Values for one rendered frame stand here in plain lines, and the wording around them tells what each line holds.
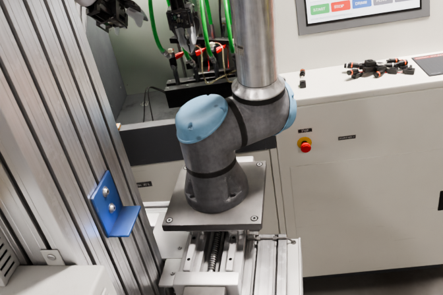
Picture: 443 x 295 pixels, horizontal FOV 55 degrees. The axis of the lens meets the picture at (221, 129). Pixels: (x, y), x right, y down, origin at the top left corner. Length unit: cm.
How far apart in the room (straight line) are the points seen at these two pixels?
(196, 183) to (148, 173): 71
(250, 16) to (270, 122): 24
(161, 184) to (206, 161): 78
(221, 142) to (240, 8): 27
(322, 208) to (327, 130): 36
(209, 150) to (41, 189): 39
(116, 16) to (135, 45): 76
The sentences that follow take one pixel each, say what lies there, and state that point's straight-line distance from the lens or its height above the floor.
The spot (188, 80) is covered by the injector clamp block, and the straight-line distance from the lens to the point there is 173.
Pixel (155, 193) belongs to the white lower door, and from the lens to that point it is 171.
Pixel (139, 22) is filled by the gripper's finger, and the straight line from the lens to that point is 132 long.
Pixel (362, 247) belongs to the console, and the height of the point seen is 23.
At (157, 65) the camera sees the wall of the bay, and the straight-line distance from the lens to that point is 202.
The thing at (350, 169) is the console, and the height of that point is 66.
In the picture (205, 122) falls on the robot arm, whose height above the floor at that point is 126.
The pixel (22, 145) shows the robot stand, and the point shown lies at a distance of 58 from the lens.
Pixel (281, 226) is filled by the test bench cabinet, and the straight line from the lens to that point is 182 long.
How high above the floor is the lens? 169
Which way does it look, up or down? 31 degrees down
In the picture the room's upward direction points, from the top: 11 degrees counter-clockwise
